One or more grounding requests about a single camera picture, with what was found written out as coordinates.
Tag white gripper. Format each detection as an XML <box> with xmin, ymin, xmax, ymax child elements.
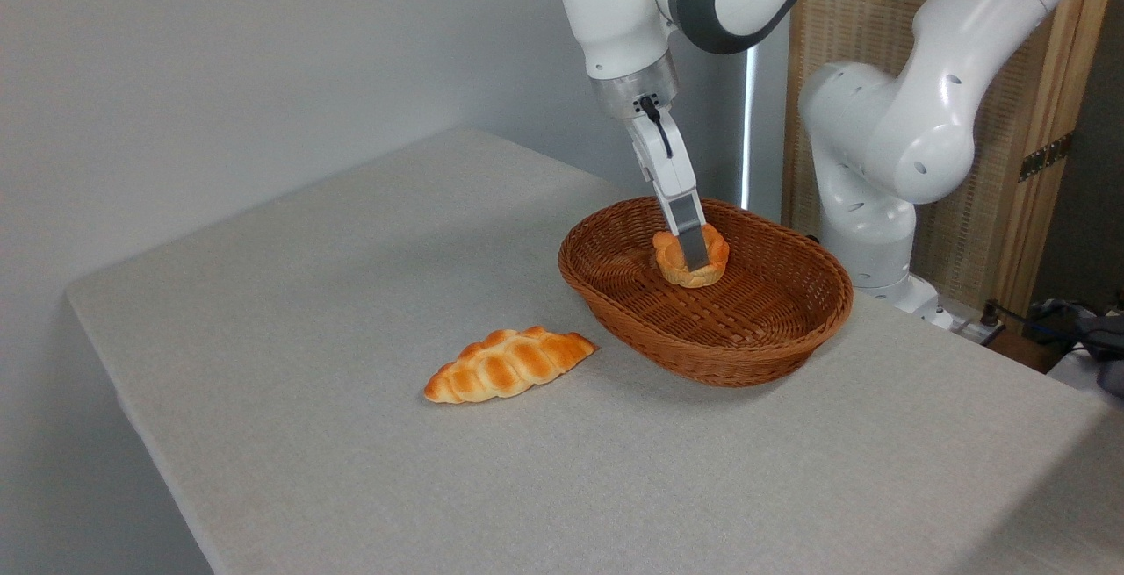
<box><xmin>625</xmin><ymin>106</ymin><xmax>711</xmax><ymax>274</ymax></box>

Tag round knotted bread roll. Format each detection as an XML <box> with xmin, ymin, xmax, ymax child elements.
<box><xmin>652</xmin><ymin>224</ymin><xmax>731</xmax><ymax>289</ymax></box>

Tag long braided bread loaf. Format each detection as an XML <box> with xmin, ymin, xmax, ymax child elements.
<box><xmin>423</xmin><ymin>326</ymin><xmax>598</xmax><ymax>405</ymax></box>

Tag brown oval wicker basket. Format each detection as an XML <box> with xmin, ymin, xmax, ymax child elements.
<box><xmin>558</xmin><ymin>196</ymin><xmax>854</xmax><ymax>388</ymax></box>

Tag white vertical light strip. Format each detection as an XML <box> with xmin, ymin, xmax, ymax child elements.
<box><xmin>742</xmin><ymin>47</ymin><xmax>760</xmax><ymax>210</ymax></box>

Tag grey fabric tablecloth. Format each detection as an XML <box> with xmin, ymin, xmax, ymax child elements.
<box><xmin>66</xmin><ymin>127</ymin><xmax>1124</xmax><ymax>575</ymax></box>

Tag dark metal screen hinge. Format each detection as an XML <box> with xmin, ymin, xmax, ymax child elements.
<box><xmin>1019</xmin><ymin>132</ymin><xmax>1074</xmax><ymax>183</ymax></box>

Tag grey blue cloth bundle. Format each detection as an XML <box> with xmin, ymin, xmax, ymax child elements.
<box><xmin>1026</xmin><ymin>298</ymin><xmax>1124</xmax><ymax>399</ymax></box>

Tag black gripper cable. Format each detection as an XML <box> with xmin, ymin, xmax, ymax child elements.
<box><xmin>639</xmin><ymin>96</ymin><xmax>674</xmax><ymax>160</ymax></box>

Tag black power cable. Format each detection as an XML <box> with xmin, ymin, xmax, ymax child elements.
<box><xmin>980</xmin><ymin>298</ymin><xmax>1124</xmax><ymax>358</ymax></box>

